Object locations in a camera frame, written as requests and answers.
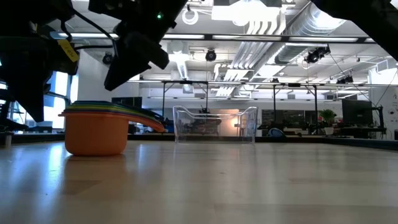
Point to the green measuring cup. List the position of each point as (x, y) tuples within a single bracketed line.
[(102, 108)]

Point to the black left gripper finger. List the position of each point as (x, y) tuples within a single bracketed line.
[(28, 93)]

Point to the long LED light bar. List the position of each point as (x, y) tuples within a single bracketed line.
[(248, 37)]

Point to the background potted plant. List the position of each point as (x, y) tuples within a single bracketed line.
[(327, 116)]

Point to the silver ceiling duct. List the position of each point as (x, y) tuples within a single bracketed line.
[(311, 28)]

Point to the orange measuring cup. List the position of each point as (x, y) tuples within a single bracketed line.
[(93, 137)]

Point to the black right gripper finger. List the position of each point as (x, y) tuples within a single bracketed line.
[(133, 62)]

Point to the black background gantry frame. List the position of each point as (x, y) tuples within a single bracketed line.
[(274, 105)]

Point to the yellow tag label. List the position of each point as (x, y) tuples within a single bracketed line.
[(68, 50)]

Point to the black monitor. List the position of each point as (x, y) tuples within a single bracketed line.
[(126, 102), (357, 111)]

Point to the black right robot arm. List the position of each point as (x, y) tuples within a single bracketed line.
[(367, 15)]

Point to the large glass window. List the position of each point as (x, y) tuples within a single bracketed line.
[(60, 93)]

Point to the black ceiling camera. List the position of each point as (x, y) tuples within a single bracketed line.
[(108, 58), (211, 55)]

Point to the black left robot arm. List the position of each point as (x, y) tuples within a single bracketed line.
[(25, 7)]

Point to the blue rounded background object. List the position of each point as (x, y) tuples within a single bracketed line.
[(275, 132)]

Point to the black ceiling spotlight cluster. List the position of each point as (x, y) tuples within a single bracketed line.
[(317, 54), (344, 79)]

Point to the clear plastic basket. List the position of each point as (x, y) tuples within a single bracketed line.
[(183, 130)]

